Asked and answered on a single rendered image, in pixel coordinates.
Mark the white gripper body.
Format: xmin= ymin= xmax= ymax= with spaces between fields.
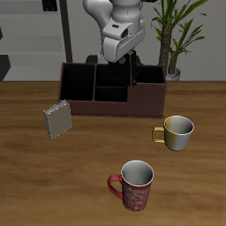
xmin=103 ymin=26 xmax=147 ymax=64

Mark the grey book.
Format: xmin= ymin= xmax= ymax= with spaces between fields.
xmin=42 ymin=99 xmax=74 ymax=141

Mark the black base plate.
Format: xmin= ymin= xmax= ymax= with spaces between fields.
xmin=85 ymin=54 xmax=146 ymax=66

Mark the green pot plant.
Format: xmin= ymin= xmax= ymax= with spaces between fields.
xmin=149 ymin=0 xmax=209 ymax=82

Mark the dark brown desk caddy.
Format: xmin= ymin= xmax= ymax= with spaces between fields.
xmin=58 ymin=62 xmax=168 ymax=119

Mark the red patterned mug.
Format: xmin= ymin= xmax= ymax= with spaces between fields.
xmin=107 ymin=160 xmax=155 ymax=212

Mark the yellow and white mug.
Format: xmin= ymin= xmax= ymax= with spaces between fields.
xmin=151 ymin=115 xmax=195 ymax=152

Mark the white shelf unit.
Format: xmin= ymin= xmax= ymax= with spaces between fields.
xmin=0 ymin=0 xmax=73 ymax=82

